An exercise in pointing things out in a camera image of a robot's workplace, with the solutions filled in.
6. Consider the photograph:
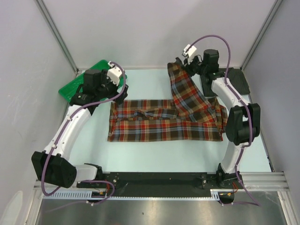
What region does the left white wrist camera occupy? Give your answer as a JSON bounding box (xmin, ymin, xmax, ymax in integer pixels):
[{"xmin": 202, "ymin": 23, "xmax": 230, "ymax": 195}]
[{"xmin": 107, "ymin": 61, "xmax": 123, "ymax": 86}]

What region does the folded dark striped shirt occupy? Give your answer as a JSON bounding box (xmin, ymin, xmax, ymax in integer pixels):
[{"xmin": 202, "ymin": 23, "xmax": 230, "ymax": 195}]
[{"xmin": 200, "ymin": 67, "xmax": 250, "ymax": 98}]

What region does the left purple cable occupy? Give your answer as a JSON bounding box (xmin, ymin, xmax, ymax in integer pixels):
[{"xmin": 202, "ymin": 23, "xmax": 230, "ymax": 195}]
[{"xmin": 41, "ymin": 61, "xmax": 127, "ymax": 212}]

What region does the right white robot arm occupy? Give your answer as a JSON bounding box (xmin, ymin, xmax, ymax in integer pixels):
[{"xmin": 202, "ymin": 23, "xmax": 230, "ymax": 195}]
[{"xmin": 175, "ymin": 45, "xmax": 261, "ymax": 188}]

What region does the white slotted cable duct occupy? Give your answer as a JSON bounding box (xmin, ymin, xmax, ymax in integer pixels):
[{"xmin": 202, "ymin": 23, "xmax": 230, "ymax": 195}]
[{"xmin": 44, "ymin": 189, "xmax": 234, "ymax": 201}]

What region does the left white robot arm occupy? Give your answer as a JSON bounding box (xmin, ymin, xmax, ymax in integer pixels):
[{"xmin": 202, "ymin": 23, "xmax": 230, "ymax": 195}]
[{"xmin": 31, "ymin": 62, "xmax": 128, "ymax": 188}]

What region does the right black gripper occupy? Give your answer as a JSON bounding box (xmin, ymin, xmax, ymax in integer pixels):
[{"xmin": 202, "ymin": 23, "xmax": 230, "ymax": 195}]
[{"xmin": 182, "ymin": 54, "xmax": 207, "ymax": 77}]

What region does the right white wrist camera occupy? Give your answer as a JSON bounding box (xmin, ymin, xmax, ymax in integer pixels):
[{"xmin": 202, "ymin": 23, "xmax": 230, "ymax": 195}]
[{"xmin": 182, "ymin": 44, "xmax": 197, "ymax": 60}]

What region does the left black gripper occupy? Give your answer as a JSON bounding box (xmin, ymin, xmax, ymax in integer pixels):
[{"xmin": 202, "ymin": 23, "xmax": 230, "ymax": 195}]
[{"xmin": 95, "ymin": 69, "xmax": 128, "ymax": 105}]

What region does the red plaid long sleeve shirt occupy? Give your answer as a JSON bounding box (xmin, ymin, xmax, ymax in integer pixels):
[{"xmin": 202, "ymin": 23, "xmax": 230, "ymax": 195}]
[{"xmin": 107, "ymin": 62, "xmax": 228, "ymax": 142}]

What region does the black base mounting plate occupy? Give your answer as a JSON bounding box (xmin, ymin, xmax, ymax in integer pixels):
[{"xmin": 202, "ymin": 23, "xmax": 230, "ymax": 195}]
[{"xmin": 76, "ymin": 172, "xmax": 241, "ymax": 198}]

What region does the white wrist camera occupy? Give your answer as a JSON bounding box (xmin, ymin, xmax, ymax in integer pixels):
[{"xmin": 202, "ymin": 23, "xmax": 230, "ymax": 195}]
[
  {"xmin": 107, "ymin": 61, "xmax": 123, "ymax": 86},
  {"xmin": 182, "ymin": 44, "xmax": 197, "ymax": 60}
]

